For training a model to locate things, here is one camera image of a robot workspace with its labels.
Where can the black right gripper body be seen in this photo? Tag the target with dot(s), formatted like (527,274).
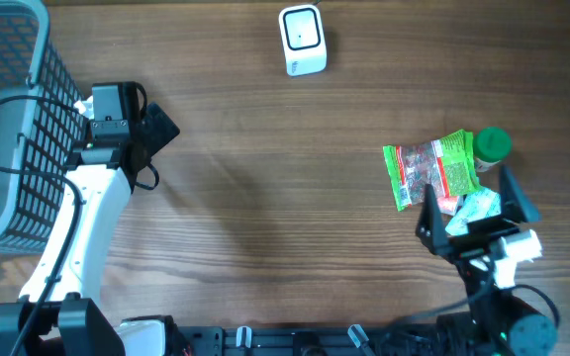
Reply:
(484,231)

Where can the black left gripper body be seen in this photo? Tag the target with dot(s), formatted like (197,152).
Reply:
(156,133)

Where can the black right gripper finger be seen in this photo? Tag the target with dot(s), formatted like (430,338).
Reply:
(430,229)
(516,206)

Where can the pale green wipes packet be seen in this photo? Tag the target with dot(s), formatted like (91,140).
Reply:
(477,206)

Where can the white red tissue packet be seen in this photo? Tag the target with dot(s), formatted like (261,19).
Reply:
(450,205)

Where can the green lid spice jar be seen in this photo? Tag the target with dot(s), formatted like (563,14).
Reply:
(490,146)

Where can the green snack bag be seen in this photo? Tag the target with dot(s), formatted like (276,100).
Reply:
(447,164)

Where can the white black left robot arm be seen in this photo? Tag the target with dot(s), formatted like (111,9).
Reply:
(58,310)

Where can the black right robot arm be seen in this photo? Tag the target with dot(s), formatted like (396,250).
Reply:
(486,258)

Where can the white barcode scanner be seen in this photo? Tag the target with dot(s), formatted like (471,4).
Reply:
(303,39)

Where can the grey plastic basket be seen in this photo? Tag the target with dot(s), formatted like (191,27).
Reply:
(37,127)

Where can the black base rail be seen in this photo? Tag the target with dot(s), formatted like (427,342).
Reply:
(422,339)

